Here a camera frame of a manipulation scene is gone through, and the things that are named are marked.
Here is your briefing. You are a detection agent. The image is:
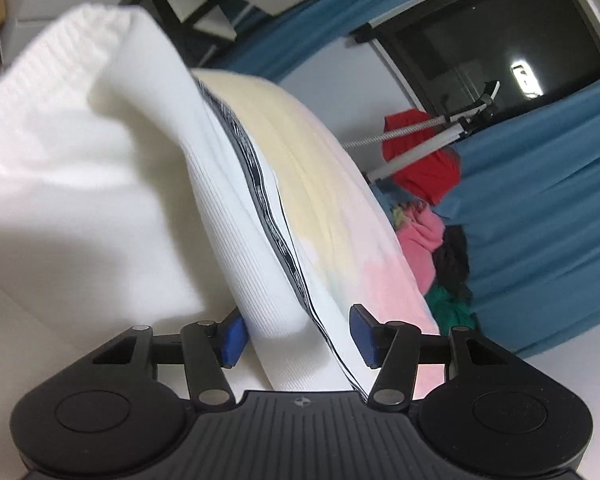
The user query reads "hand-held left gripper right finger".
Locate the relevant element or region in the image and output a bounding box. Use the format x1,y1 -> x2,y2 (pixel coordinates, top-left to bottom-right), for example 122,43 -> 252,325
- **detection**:
349,304 -> 512,408

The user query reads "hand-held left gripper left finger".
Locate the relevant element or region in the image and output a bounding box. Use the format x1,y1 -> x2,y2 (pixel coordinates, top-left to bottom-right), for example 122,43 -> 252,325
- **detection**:
91,309 -> 246,411

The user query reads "green cloth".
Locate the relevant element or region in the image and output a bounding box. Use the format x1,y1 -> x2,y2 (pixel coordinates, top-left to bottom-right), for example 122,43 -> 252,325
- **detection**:
424,285 -> 478,333

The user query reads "black cloth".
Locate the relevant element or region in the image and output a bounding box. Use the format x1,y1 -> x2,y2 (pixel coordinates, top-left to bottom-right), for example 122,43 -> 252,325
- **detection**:
432,225 -> 473,306

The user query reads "blue grey cloth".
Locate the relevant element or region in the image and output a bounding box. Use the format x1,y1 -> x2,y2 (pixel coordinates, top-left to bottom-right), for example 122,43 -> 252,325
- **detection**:
372,180 -> 426,233

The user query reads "red cloth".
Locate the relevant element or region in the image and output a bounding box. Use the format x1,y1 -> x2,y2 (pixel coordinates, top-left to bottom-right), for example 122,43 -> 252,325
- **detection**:
382,109 -> 462,206

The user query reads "blue curtain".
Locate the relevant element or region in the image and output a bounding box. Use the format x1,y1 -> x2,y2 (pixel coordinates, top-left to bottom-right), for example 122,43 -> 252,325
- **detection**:
430,67 -> 600,358
220,0 -> 446,83

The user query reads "dark window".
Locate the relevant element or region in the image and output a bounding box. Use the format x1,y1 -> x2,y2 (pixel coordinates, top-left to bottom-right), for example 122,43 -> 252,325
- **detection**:
370,0 -> 600,126

